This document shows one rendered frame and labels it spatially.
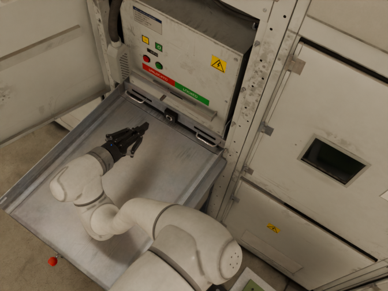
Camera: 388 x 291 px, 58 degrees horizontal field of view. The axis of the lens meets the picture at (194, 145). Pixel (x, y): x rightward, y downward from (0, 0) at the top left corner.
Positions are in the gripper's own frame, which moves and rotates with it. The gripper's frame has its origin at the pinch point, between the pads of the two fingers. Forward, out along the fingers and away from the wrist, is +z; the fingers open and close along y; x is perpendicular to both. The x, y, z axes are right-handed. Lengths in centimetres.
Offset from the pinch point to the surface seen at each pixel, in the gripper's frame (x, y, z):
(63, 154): -23.5, -26.0, -13.2
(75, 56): 9.6, -39.0, 5.1
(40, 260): -116, -37, -20
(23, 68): 8.4, -45.0, -14.1
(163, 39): 31.3, -5.7, 11.8
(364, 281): -39, 108, 33
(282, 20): 60, 33, -3
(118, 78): 9.3, -19.2, 7.9
